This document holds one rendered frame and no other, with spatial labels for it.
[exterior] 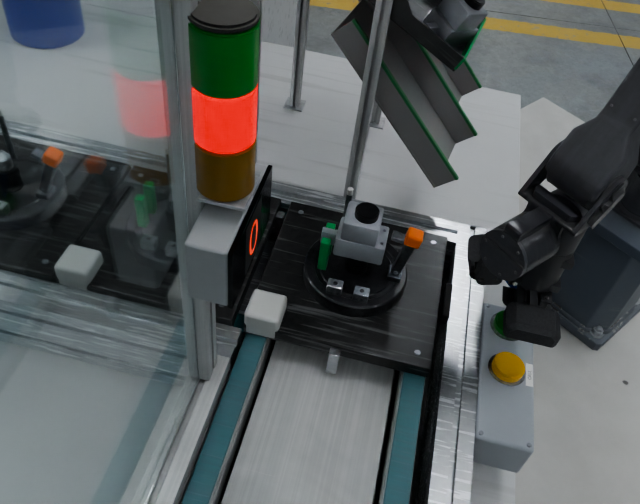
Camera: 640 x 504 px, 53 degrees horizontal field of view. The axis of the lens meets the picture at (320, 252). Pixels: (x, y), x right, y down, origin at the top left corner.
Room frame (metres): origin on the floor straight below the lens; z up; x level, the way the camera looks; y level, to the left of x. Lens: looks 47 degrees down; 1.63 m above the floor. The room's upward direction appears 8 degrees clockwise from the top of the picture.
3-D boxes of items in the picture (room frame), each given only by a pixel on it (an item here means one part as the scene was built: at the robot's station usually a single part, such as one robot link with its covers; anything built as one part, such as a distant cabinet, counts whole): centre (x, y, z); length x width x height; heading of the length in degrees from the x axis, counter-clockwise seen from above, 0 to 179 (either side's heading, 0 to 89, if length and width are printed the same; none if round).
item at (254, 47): (0.41, 0.09, 1.38); 0.05 x 0.05 x 0.05
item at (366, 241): (0.59, -0.04, 1.06); 0.08 x 0.04 x 0.07; 84
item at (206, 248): (0.41, 0.09, 1.29); 0.12 x 0.05 x 0.25; 173
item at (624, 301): (0.70, -0.43, 0.96); 0.15 x 0.15 x 0.20; 46
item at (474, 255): (0.54, -0.21, 1.09); 0.07 x 0.07 x 0.06; 85
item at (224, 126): (0.41, 0.09, 1.33); 0.05 x 0.05 x 0.05
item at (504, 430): (0.48, -0.25, 0.93); 0.21 x 0.07 x 0.06; 173
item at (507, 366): (0.48, -0.25, 0.96); 0.04 x 0.04 x 0.02
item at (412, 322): (0.59, -0.05, 0.96); 0.24 x 0.24 x 0.02; 83
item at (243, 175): (0.41, 0.09, 1.28); 0.05 x 0.05 x 0.05
